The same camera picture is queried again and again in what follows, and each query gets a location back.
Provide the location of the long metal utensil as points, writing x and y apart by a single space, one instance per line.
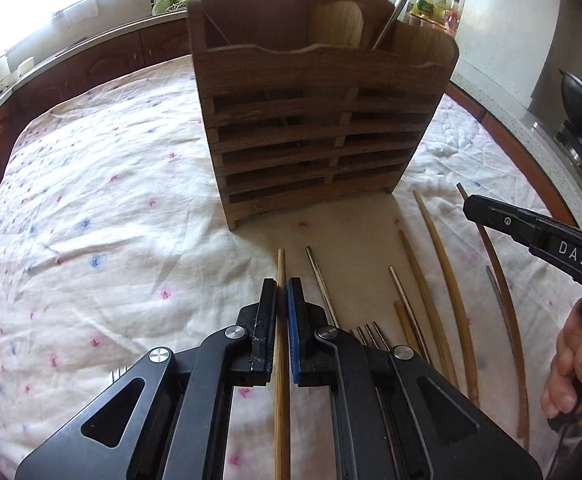
396 10

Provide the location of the pale green bottle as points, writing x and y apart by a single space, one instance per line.
441 7

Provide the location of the wooden slatted utensil holder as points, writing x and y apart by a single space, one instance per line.
296 125

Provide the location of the white floral tablecloth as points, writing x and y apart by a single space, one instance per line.
121 210

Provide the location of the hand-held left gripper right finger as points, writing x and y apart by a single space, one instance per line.
293 330

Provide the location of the short wooden chopstick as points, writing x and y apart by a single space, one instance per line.
405 322

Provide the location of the gas stove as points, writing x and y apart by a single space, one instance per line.
576 150

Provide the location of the colander of green vegetables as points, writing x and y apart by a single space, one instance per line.
171 2

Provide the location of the long wooden chopstick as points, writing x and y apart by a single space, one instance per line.
421 285
446 270

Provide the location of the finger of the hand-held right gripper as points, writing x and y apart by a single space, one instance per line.
501 222

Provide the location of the dark curved wooden chopstick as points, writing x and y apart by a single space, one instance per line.
508 310

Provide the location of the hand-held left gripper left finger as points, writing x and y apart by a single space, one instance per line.
266 330

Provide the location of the light bamboo chopstick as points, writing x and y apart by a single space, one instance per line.
282 435

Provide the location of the dark wok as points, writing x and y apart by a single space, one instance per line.
578 100

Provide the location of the person's right hand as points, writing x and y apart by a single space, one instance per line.
578 360

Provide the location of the red-labelled bottle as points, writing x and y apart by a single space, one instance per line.
453 15

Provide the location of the small white bowl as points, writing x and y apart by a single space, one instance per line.
25 65

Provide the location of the wooden spatula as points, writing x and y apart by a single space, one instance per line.
336 25

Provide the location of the metal fork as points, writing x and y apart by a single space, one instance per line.
371 335
118 372

